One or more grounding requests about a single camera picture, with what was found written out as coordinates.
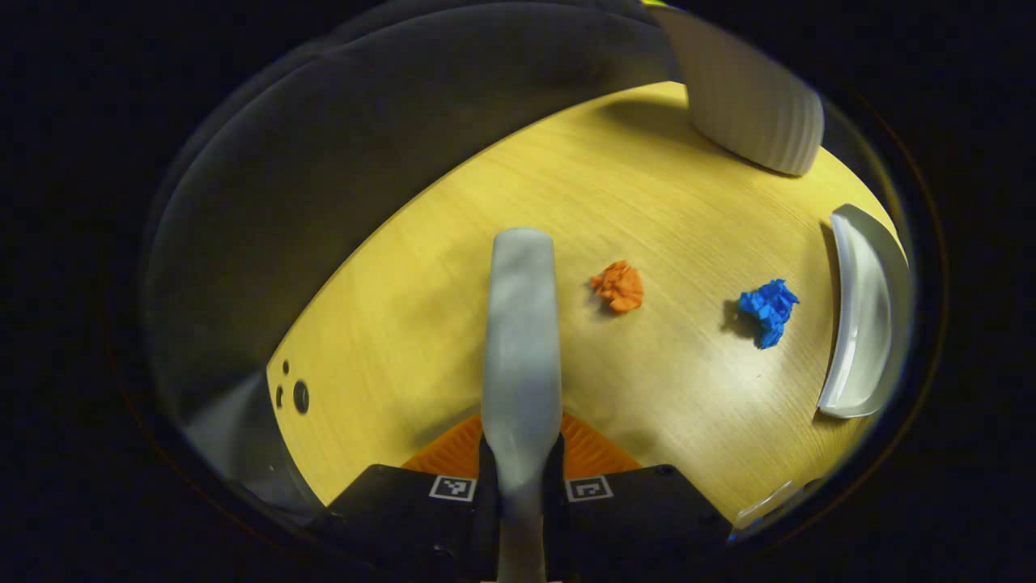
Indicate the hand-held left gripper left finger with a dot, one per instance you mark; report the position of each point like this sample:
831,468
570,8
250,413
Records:
405,510

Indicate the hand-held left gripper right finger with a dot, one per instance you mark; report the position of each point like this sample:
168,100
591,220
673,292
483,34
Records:
639,510

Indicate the small grey broom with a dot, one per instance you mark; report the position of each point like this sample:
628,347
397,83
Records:
522,340

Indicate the orange paper trash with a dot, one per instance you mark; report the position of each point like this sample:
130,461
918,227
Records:
619,287

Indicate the blue paper trash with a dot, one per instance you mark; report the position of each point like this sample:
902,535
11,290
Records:
767,308

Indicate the grey plastic dustpan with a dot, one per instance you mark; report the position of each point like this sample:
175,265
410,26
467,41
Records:
870,316

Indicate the white ribbed garbage bin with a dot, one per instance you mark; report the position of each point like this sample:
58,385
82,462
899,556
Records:
745,105

